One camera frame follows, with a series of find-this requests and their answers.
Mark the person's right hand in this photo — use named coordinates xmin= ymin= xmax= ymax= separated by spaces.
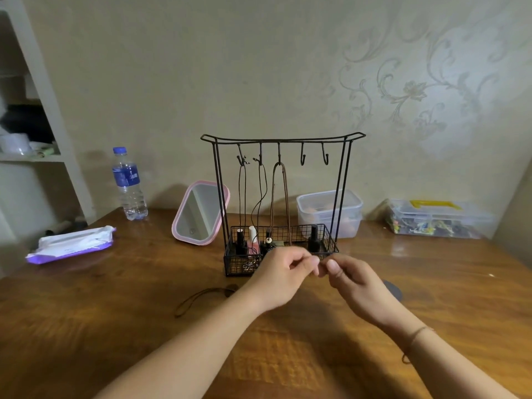
xmin=318 ymin=254 xmax=410 ymax=329

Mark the person's left hand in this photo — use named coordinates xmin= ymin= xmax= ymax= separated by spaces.
xmin=243 ymin=246 xmax=321 ymax=314

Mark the grey disc pendant necklace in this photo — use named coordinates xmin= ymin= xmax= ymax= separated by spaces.
xmin=381 ymin=279 xmax=405 ymax=303

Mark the brown oval pendant chain necklace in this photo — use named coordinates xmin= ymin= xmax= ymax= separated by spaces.
xmin=173 ymin=286 xmax=238 ymax=319

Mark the shell pendant cord necklace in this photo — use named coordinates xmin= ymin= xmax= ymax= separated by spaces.
xmin=270 ymin=161 xmax=290 ymax=250

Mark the dark beaded cord necklace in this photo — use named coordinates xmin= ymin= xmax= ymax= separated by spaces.
xmin=250 ymin=156 xmax=269 ymax=245

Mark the flower pendant black cord necklace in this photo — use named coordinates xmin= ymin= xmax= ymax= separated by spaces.
xmin=237 ymin=155 xmax=257 ymax=274

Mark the black wire jewelry stand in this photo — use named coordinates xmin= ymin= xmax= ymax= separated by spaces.
xmin=200 ymin=131 xmax=367 ymax=278

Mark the person's right forearm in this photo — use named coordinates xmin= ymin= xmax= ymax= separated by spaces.
xmin=384 ymin=313 xmax=518 ymax=399

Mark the person's left forearm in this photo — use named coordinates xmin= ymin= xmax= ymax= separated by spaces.
xmin=93 ymin=288 xmax=267 ymax=399

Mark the clear plastic food container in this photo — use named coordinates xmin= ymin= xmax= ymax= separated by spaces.
xmin=295 ymin=189 xmax=364 ymax=223
xmin=298 ymin=216 xmax=362 ymax=239

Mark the pink framed mirror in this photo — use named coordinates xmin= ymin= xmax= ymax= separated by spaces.
xmin=171 ymin=180 xmax=232 ymax=247

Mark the clear water bottle blue cap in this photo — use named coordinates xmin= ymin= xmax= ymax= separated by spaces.
xmin=112 ymin=146 xmax=149 ymax=222

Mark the white purple wet wipes pack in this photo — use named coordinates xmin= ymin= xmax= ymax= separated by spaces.
xmin=25 ymin=225 xmax=117 ymax=265

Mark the white shelf unit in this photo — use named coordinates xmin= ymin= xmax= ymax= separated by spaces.
xmin=0 ymin=0 xmax=96 ymax=279

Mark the black bag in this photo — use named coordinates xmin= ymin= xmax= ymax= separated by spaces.
xmin=0 ymin=104 xmax=55 ymax=144

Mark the thin cord bracelet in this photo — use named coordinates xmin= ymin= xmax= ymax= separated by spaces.
xmin=401 ymin=326 xmax=435 ymax=365

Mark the clear storage box yellow handle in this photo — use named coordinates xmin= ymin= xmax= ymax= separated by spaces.
xmin=384 ymin=198 xmax=495 ymax=239

